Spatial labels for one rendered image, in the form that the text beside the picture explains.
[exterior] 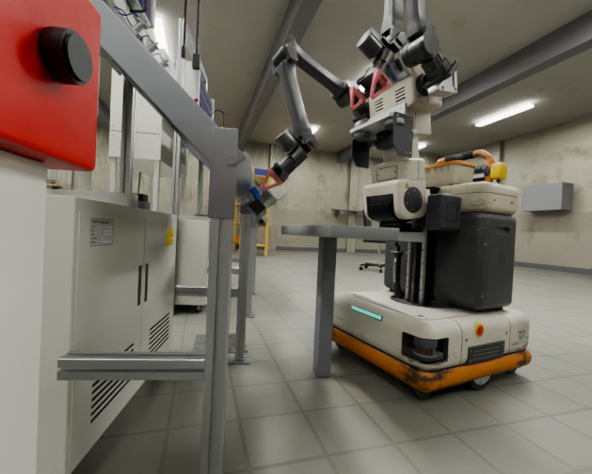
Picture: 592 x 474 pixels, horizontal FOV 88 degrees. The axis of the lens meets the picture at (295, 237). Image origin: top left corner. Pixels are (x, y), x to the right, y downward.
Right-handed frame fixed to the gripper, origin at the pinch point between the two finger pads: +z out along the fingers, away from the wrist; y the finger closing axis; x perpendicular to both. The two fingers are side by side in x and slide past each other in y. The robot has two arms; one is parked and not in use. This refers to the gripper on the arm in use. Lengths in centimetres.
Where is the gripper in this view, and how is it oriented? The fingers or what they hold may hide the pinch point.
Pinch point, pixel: (263, 188)
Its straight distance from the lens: 113.6
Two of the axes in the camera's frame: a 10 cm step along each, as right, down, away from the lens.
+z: -7.2, 6.9, -0.7
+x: 6.9, 7.2, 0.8
